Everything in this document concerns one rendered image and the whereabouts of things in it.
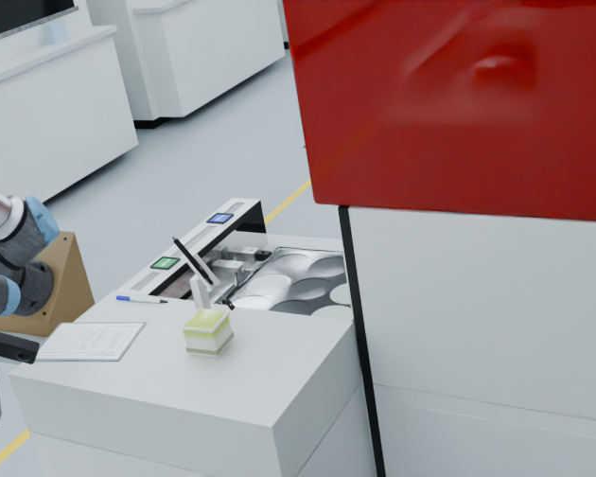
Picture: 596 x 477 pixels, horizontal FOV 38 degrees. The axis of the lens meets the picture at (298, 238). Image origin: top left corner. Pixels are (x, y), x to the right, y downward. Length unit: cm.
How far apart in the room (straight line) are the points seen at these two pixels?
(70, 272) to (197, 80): 455
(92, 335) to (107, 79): 412
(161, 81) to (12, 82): 157
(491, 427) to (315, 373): 38
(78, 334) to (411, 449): 75
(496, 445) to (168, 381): 66
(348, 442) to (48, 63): 409
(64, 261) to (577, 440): 130
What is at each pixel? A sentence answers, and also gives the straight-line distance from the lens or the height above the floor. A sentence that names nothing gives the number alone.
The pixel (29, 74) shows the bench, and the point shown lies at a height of 82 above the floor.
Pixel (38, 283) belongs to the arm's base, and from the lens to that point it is 226.
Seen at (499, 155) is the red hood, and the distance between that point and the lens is 149.
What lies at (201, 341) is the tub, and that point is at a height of 100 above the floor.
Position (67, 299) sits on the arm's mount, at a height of 88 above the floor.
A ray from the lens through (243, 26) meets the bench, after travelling 733.
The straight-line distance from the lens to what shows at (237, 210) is 239.
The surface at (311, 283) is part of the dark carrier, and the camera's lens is 207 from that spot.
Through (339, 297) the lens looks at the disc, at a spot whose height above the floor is 90.
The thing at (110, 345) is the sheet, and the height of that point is 97.
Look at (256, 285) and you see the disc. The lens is 211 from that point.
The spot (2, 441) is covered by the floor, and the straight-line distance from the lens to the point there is 350.
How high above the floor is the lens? 187
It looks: 25 degrees down
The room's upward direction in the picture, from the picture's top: 10 degrees counter-clockwise
